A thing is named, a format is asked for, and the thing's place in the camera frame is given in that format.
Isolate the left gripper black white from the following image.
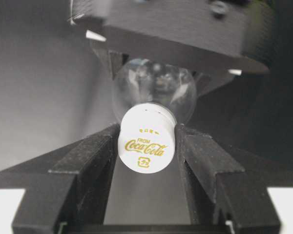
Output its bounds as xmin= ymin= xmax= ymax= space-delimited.
xmin=69 ymin=0 xmax=269 ymax=98

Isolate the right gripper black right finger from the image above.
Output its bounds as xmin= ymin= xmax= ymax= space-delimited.
xmin=175 ymin=125 xmax=293 ymax=234

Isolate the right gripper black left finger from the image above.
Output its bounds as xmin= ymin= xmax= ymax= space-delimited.
xmin=0 ymin=124 xmax=120 ymax=234

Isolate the clear plastic bottle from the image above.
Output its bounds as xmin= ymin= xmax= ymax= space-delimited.
xmin=112 ymin=58 xmax=197 ymax=123

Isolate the white bottle cap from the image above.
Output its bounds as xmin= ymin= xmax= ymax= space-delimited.
xmin=118 ymin=102 xmax=177 ymax=174

